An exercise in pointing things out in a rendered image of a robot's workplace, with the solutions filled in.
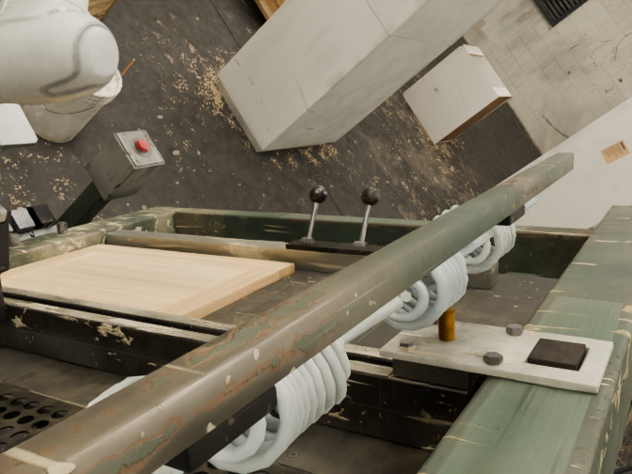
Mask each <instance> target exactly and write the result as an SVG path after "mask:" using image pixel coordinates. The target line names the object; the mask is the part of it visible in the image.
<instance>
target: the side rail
mask: <svg viewBox="0 0 632 474"><path fill-rule="evenodd" d="M174 214H175V223H176V234H185V235H196V236H209V237H220V238H232V239H244V240H256V241H258V240H261V241H273V242H284V243H290V242H292V241H295V240H297V239H302V238H303V237H307V234H308V226H309V222H310V218H311V214H300V213H266V212H248V211H229V210H211V209H193V208H186V209H183V210H179V211H176V212H174ZM363 218H364V217H354V216H336V215H318V214H316V218H315V223H314V227H313V232H312V236H311V238H314V240H315V241H326V242H338V243H351V244H353V243H354V241H359V237H360V232H361V228H362V223H363ZM429 222H431V221H427V220H409V219H391V218H373V217H369V221H368V226H367V230H366V235H365V240H364V242H367V243H368V245H383V246H386V245H388V244H390V243H392V242H394V241H396V240H398V239H400V238H401V237H403V236H404V235H406V234H408V233H410V232H411V231H413V230H415V229H418V228H420V227H422V226H423V225H425V224H427V223H429ZM515 228H516V231H515V233H516V237H515V242H514V247H513V248H512V249H511V250H510V251H509V252H508V253H505V254H504V256H502V257H500V258H499V259H498V273H499V274H506V273H507V272H517V273H528V274H538V275H541V276H542V277H546V278H556V279H559V278H560V277H561V275H562V274H563V272H564V271H565V269H566V268H567V267H568V265H569V264H570V263H571V261H572V260H573V259H574V257H575V256H576V254H577V253H578V251H579V250H580V249H581V247H582V246H583V245H584V244H585V243H586V241H587V240H588V239H589V237H590V236H591V234H592V233H593V231H594V229H571V228H553V227H535V226H517V225H515Z"/></svg>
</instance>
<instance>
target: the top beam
mask: <svg viewBox="0 0 632 474"><path fill-rule="evenodd" d="M524 330H527V331H534V332H541V333H542V332H544V333H551V334H558V335H565V336H572V337H580V338H586V339H594V340H604V341H611V342H613V350H612V353H611V355H610V358H609V361H608V365H607V368H606V370H605V373H604V376H603V379H602V382H601V385H600V387H599V389H598V392H597V393H590V392H584V391H578V390H570V389H565V388H559V387H549V386H544V385H538V384H533V383H527V382H522V381H516V380H514V379H508V378H503V377H497V376H492V375H488V376H487V378H486V379H485V380H484V382H483V383H482V385H481V386H480V388H479V389H478V390H477V392H476V393H475V395H474V396H473V397H472V399H471V400H470V401H469V403H468V404H467V405H466V407H465V409H464V410H463V411H462V413H461V414H460V415H459V417H458V418H457V420H456V421H454V423H453V424H452V425H451V427H450V429H449V430H448V431H447V433H446V434H445V435H444V437H443V438H442V440H441V441H440V442H439V444H438V445H437V446H436V448H435V449H434V451H433V452H432V454H431V455H430V456H429V458H428V459H427V460H426V462H425V463H424V465H423V466H422V467H421V469H420V470H419V472H418V473H417V474H613V473H614V469H615V466H616V462H617V457H618V453H619V449H620V446H621V442H622V438H623V434H624V426H625V423H626V419H627V415H628V411H629V407H630V404H631V400H632V206H625V205H613V206H611V208H610V209H609V210H608V212H607V213H606V215H605V216H604V218H603V219H602V220H601V222H600V223H599V224H598V226H597V227H596V229H595V230H594V231H593V233H592V234H591V236H590V237H589V239H588V240H587V241H586V243H585V244H584V245H583V246H582V247H581V249H580V250H579V251H578V253H577V254H576V256H575V257H574V259H573V260H572V261H571V263H570V264H569V265H568V267H567V268H566V269H565V271H564V272H563V274H562V275H561V277H560V278H559V279H558V281H557V282H556V284H555V285H554V286H553V288H552V289H551V290H550V292H549V293H548V295H547V296H546V297H545V299H544V300H543V302H542V303H541V305H540V306H539V307H538V308H537V309H536V310H535V312H534V313H533V314H532V316H531V317H530V319H529V320H528V322H527V323H526V324H525V326H524Z"/></svg>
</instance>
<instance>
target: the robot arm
mask: <svg viewBox="0 0 632 474"><path fill-rule="evenodd" d="M87 9H88V0H0V104H3V103H15V104H20V105H40V104H50V103H63V102H69V101H74V100H78V99H81V98H84V97H86V96H89V95H91V94H94V93H96V92H97V91H99V90H101V89H102V88H104V87H105V86H107V85H108V84H109V83H110V82H111V80H112V79H113V77H114V75H115V73H116V70H117V67H118V63H119V50H118V46H117V44H116V41H115V38H114V36H113V34H112V33H111V31H110V30H109V29H108V28H107V27H106V26H105V25H104V24H103V23H102V22H100V21H99V20H97V19H96V18H94V17H93V16H91V14H90V13H89V12H88V11H87ZM10 217H11V209H10V207H9V206H7V207H2V206H1V205H0V275H1V274H2V273H4V272H6V271H8V270H9V219H10ZM6 318H7V313H6V307H5V301H4V295H3V290H2V283H1V277H0V321H1V320H4V319H6Z"/></svg>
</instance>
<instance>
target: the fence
mask: <svg viewBox="0 0 632 474"><path fill-rule="evenodd" d="M105 235H106V242H107V244H108V245H118V246H128V247H138V248H147V249H157V250H166V251H176V252H185V253H195V254H204V255H214V256H223V257H233V258H242V259H251V260H261V261H279V262H289V263H294V269H302V270H311V271H320V272H329V273H337V272H338V271H340V270H342V269H343V268H345V267H347V266H349V265H351V264H353V263H355V262H356V261H359V260H361V259H363V258H365V257H366V256H361V255H350V254H339V253H328V252H317V251H306V250H295V249H286V244H287V243H280V242H267V241H256V240H244V239H232V238H220V237H209V236H196V235H185V234H174V233H162V232H150V231H138V230H127V229H120V230H116V231H112V232H108V233H105ZM467 277H468V282H467V287H473V288H483V289H491V288H492V287H493V286H494V285H495V284H496V283H497V282H498V261H497V262H496V263H495V264H494V265H493V266H492V267H491V268H490V269H489V270H486V271H483V272H481V273H478V274H476V275H475V274H467Z"/></svg>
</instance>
